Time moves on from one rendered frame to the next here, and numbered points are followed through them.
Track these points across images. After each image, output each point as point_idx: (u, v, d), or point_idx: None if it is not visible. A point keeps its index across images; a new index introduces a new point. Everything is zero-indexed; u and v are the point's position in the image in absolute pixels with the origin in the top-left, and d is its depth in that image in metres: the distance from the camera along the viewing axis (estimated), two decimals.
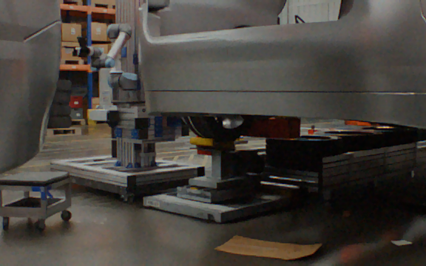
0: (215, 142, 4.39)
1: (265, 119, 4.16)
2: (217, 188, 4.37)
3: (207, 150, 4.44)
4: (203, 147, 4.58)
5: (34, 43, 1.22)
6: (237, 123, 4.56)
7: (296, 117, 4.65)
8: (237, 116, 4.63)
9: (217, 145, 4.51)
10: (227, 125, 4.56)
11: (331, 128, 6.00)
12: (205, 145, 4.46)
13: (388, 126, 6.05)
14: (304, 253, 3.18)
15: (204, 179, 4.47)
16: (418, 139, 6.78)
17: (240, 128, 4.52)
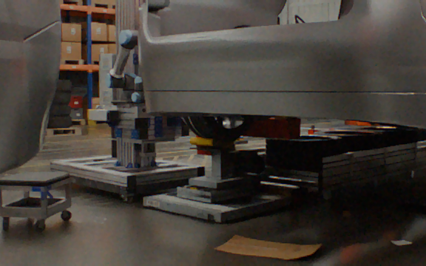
0: (215, 142, 4.39)
1: (265, 119, 4.16)
2: (217, 188, 4.37)
3: (207, 150, 4.44)
4: (203, 147, 4.58)
5: (34, 43, 1.22)
6: (237, 123, 4.56)
7: (296, 117, 4.65)
8: (237, 116, 4.63)
9: (217, 145, 4.51)
10: (227, 125, 4.56)
11: (331, 128, 6.00)
12: (205, 145, 4.46)
13: (388, 126, 6.05)
14: (304, 253, 3.18)
15: (204, 179, 4.47)
16: (418, 139, 6.78)
17: (240, 128, 4.52)
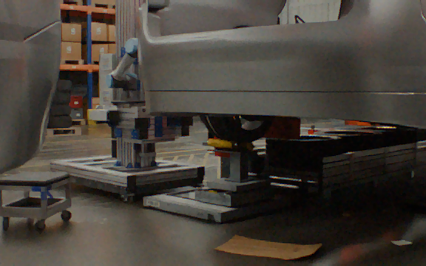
0: (234, 144, 4.25)
1: (265, 119, 4.16)
2: (237, 191, 4.24)
3: (225, 151, 4.31)
4: (222, 148, 4.45)
5: (34, 43, 1.22)
6: (256, 124, 4.43)
7: (296, 117, 4.65)
8: None
9: (236, 146, 4.38)
10: (246, 127, 4.43)
11: (331, 128, 6.00)
12: (224, 147, 4.32)
13: (388, 126, 6.05)
14: (304, 253, 3.18)
15: (222, 182, 4.34)
16: (418, 139, 6.78)
17: (259, 129, 4.38)
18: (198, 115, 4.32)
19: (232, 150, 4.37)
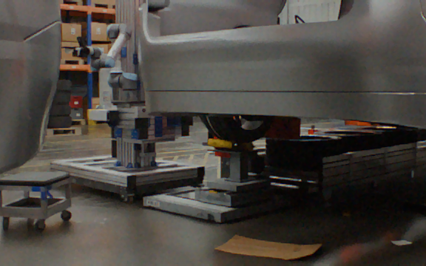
0: (234, 144, 4.25)
1: (265, 119, 4.16)
2: (237, 191, 4.24)
3: (225, 151, 4.31)
4: (222, 148, 4.45)
5: (34, 43, 1.22)
6: (256, 124, 4.43)
7: (296, 117, 4.65)
8: None
9: (236, 146, 4.38)
10: (246, 127, 4.43)
11: (331, 128, 6.00)
12: (224, 147, 4.32)
13: (388, 126, 6.05)
14: (304, 253, 3.18)
15: (222, 182, 4.34)
16: (418, 139, 6.78)
17: (259, 129, 4.38)
18: (198, 115, 4.32)
19: (232, 150, 4.37)
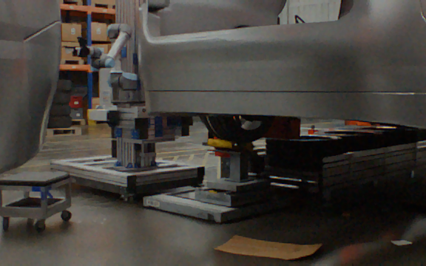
0: (234, 144, 4.25)
1: (265, 119, 4.16)
2: (237, 191, 4.24)
3: (225, 151, 4.31)
4: (222, 148, 4.45)
5: (34, 43, 1.22)
6: (256, 124, 4.43)
7: (296, 117, 4.65)
8: None
9: (236, 146, 4.38)
10: (246, 127, 4.43)
11: (331, 128, 6.00)
12: (224, 147, 4.32)
13: (388, 126, 6.05)
14: (304, 253, 3.18)
15: (222, 182, 4.34)
16: (418, 139, 6.78)
17: (259, 129, 4.38)
18: (198, 115, 4.32)
19: (232, 150, 4.37)
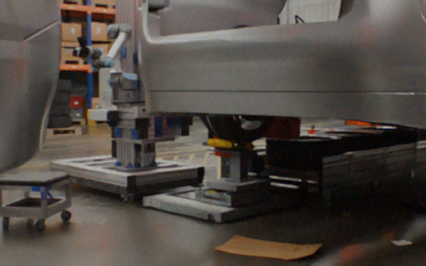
0: (234, 144, 4.25)
1: (265, 119, 4.16)
2: (237, 191, 4.24)
3: (225, 151, 4.31)
4: (222, 148, 4.45)
5: (34, 43, 1.22)
6: (256, 124, 4.43)
7: (296, 117, 4.65)
8: None
9: (236, 146, 4.38)
10: (246, 127, 4.43)
11: (331, 128, 6.00)
12: (224, 147, 4.32)
13: (388, 126, 6.05)
14: (304, 253, 3.18)
15: (222, 182, 4.34)
16: (418, 139, 6.78)
17: (259, 129, 4.38)
18: (198, 115, 4.32)
19: (232, 150, 4.37)
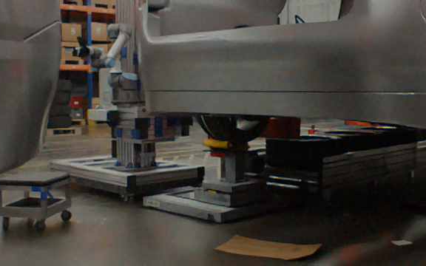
0: (230, 144, 4.23)
1: (265, 119, 4.16)
2: (236, 191, 4.24)
3: (221, 152, 4.28)
4: (217, 148, 4.42)
5: (34, 43, 1.22)
6: (251, 124, 4.40)
7: (296, 117, 4.65)
8: None
9: (231, 146, 4.35)
10: (242, 127, 4.40)
11: (331, 128, 6.00)
12: (220, 147, 4.30)
13: (388, 126, 6.05)
14: (304, 253, 3.18)
15: (218, 182, 4.31)
16: (418, 139, 6.78)
17: (255, 129, 4.35)
18: (193, 115, 4.29)
19: None
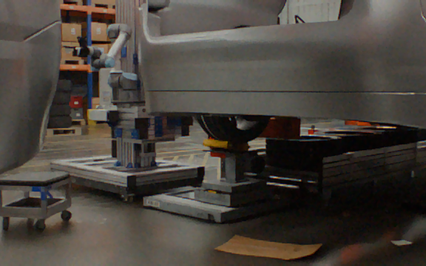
0: (230, 144, 4.23)
1: (265, 119, 4.16)
2: (236, 191, 4.24)
3: (221, 152, 4.28)
4: (217, 148, 4.42)
5: (34, 43, 1.22)
6: (251, 124, 4.40)
7: (296, 117, 4.65)
8: None
9: (231, 146, 4.35)
10: (242, 127, 4.40)
11: (331, 128, 6.00)
12: (220, 147, 4.30)
13: (388, 126, 6.05)
14: (304, 253, 3.18)
15: (218, 182, 4.31)
16: (418, 139, 6.78)
17: (255, 129, 4.35)
18: (193, 115, 4.29)
19: None
